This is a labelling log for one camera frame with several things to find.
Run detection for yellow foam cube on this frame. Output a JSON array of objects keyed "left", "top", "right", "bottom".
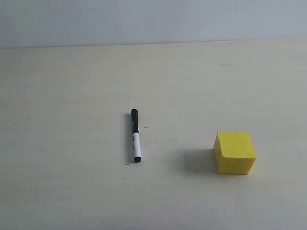
[{"left": 213, "top": 132, "right": 257, "bottom": 175}]

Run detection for black and white marker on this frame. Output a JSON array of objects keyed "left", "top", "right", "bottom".
[{"left": 131, "top": 109, "right": 142, "bottom": 163}]

